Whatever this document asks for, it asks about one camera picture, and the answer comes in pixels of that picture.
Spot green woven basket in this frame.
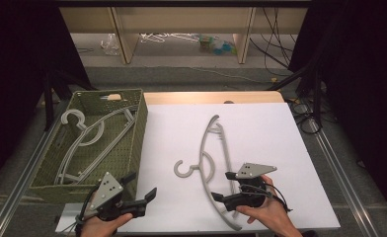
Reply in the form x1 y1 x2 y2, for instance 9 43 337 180
28 88 149 204

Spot black cable bundle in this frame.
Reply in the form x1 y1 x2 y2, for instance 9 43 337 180
249 6 298 71

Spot thin floor cable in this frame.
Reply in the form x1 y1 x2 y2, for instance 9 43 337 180
168 64 275 84

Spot person's right hand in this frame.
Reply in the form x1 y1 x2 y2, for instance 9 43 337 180
235 174 296 236

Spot grey plastic clothes hanger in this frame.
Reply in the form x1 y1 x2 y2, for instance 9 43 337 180
54 108 139 186
173 114 244 232
53 107 140 186

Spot black curtain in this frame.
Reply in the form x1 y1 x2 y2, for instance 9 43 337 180
288 0 387 220
0 0 91 196

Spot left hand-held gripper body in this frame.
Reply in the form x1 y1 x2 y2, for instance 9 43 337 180
82 171 148 222

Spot hand-held gripper cable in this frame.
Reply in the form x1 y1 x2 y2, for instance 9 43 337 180
62 193 99 235
240 182 293 213

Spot white wire hangers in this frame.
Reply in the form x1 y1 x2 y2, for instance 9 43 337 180
139 32 200 44

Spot black metal stand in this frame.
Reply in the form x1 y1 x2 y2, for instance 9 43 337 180
266 60 325 127
42 69 98 132

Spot clear plastic bag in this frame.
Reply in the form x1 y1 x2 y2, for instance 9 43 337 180
100 33 120 56

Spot colourful plastic items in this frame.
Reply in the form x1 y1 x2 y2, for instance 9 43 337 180
198 34 238 56

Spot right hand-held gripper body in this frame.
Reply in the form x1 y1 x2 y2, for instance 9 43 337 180
223 162 278 212

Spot aluminium rail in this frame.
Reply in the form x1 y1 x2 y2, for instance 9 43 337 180
307 118 378 237
0 98 69 237

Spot light wooden desk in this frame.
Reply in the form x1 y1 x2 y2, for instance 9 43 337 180
58 6 309 65

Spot white table mat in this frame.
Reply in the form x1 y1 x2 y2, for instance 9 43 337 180
54 102 342 235

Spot left hand-held gripper cable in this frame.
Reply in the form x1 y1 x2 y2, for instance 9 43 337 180
62 193 99 235

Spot right hand-held gripper cable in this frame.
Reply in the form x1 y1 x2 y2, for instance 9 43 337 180
240 182 293 213

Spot person's left hand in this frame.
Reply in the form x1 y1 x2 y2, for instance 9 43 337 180
78 187 134 237

